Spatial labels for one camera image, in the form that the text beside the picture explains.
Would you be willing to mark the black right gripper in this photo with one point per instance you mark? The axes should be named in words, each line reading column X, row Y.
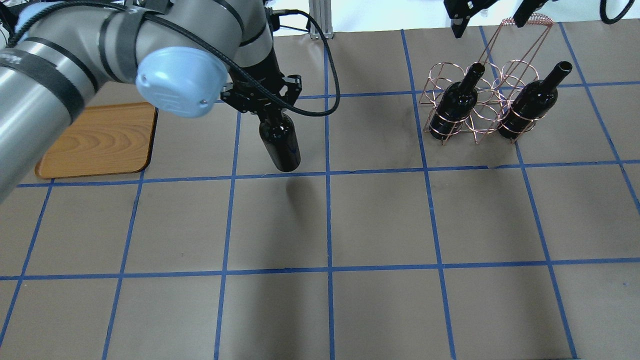
column 460, row 20

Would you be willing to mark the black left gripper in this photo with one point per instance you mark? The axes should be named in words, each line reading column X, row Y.
column 263, row 69

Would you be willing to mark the dark wine bottle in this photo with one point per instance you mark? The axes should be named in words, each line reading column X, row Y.
column 456, row 104
column 278, row 134
column 533, row 102

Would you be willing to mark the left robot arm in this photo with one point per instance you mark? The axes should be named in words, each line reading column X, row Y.
column 182, row 56

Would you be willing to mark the wooden serving tray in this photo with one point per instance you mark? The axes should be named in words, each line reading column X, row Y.
column 104, row 140

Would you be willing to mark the copper wire bottle basket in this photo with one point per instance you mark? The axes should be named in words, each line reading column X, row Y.
column 494, row 97

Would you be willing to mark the aluminium frame post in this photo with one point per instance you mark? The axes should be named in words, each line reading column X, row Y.
column 321, row 11

